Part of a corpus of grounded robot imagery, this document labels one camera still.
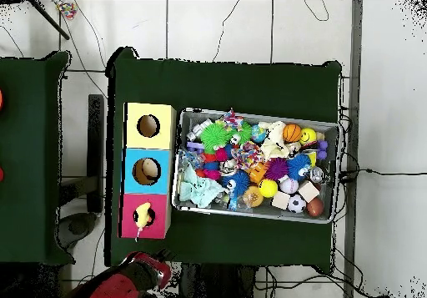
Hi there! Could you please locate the black upright panel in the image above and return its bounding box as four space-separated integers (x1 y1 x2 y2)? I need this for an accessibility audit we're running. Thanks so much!
87 93 105 214

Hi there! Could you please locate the yellow smiley face ball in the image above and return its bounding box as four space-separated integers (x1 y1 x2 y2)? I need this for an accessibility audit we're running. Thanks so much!
299 127 318 146

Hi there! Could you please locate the wooden box with three holes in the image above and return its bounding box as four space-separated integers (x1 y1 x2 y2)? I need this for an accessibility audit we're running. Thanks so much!
118 102 177 240

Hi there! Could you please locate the black and white soccer ball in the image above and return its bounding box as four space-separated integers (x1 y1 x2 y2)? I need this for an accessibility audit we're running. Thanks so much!
287 194 308 215

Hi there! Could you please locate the plain yellow ball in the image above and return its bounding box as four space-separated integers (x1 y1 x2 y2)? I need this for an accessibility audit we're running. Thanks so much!
258 179 279 200

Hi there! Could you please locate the wire mesh bin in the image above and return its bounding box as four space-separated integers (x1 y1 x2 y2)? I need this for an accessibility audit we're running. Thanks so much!
171 107 343 225

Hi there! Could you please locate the dark green side table cloth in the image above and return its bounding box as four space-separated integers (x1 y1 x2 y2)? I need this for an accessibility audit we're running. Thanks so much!
0 50 75 265

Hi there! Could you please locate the brown football toy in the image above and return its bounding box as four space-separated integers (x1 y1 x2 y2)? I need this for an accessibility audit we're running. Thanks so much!
306 197 325 218

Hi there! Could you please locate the black cable with connector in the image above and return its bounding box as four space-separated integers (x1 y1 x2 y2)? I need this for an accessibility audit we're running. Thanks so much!
336 168 427 183

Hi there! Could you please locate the yellow duck plush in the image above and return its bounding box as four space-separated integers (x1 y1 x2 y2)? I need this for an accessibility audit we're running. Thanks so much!
133 201 153 242

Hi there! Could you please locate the orange basketball toy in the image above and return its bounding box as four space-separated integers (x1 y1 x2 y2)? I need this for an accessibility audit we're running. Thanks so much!
283 123 304 144

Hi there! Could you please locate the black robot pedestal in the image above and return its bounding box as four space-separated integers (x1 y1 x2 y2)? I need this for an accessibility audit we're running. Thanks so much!
176 262 258 298

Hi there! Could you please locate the black rod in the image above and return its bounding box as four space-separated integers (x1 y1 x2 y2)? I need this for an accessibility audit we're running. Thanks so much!
28 0 71 41

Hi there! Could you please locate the large green spiky ball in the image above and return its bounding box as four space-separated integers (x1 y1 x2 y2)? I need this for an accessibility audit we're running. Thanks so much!
200 122 234 154

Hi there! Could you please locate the purple spiky ball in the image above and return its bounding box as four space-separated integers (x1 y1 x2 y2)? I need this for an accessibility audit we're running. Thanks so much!
264 157 290 181

